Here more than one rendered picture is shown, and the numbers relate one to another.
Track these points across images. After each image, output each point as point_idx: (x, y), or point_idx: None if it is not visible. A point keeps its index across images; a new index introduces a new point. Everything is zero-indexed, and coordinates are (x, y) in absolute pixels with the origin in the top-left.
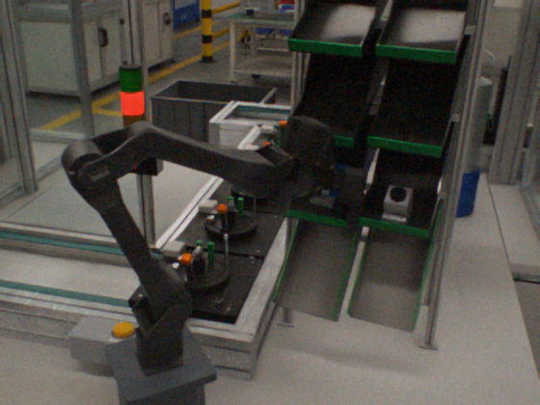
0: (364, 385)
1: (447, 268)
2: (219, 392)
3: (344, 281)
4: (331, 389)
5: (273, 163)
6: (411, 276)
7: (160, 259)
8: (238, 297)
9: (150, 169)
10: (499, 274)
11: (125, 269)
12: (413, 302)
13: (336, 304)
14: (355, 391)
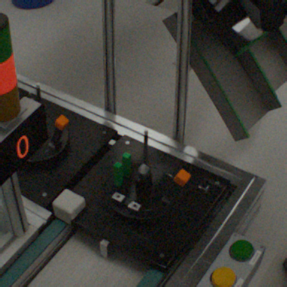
0: (279, 139)
1: (136, 33)
2: (267, 237)
3: (264, 75)
4: (280, 161)
5: (278, 9)
6: (262, 39)
7: (82, 224)
8: (196, 170)
9: (42, 136)
10: (159, 13)
11: (45, 273)
12: (276, 56)
13: (275, 96)
14: (285, 147)
